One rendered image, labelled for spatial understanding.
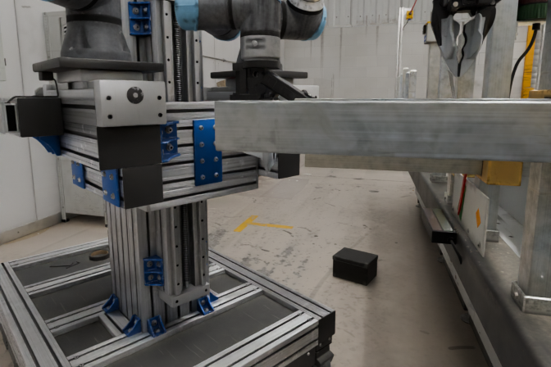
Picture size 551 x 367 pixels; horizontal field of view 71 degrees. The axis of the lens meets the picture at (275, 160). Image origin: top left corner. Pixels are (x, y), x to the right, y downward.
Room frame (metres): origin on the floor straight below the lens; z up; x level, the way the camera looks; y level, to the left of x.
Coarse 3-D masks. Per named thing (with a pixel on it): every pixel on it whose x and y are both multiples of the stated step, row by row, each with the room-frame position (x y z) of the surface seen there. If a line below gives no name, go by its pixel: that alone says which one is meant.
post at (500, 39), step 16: (512, 0) 0.68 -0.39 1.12; (496, 16) 0.69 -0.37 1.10; (512, 16) 0.68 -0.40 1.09; (496, 32) 0.68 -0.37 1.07; (512, 32) 0.68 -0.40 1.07; (496, 48) 0.68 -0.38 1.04; (512, 48) 0.68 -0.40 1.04; (496, 64) 0.68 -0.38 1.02; (496, 80) 0.68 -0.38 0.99; (496, 96) 0.68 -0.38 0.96; (496, 192) 0.68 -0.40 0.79; (496, 208) 0.68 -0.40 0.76; (496, 224) 0.68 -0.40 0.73
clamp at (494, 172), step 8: (488, 168) 0.62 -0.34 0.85; (496, 168) 0.61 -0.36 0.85; (504, 168) 0.61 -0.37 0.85; (512, 168) 0.61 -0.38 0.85; (520, 168) 0.61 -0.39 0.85; (480, 176) 0.65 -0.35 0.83; (488, 176) 0.62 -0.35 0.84; (496, 176) 0.61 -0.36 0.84; (504, 176) 0.61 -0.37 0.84; (512, 176) 0.61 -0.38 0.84; (520, 176) 0.61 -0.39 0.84; (488, 184) 0.62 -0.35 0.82; (496, 184) 0.61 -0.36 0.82; (504, 184) 0.61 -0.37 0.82; (512, 184) 0.61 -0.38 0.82; (520, 184) 0.61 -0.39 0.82
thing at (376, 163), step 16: (320, 160) 0.72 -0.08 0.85; (336, 160) 0.71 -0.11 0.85; (352, 160) 0.70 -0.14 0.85; (368, 160) 0.70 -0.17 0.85; (384, 160) 0.69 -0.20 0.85; (400, 160) 0.68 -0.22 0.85; (416, 160) 0.68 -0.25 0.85; (432, 160) 0.67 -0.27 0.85; (448, 160) 0.66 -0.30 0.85; (464, 160) 0.66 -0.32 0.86; (528, 176) 0.63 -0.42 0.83
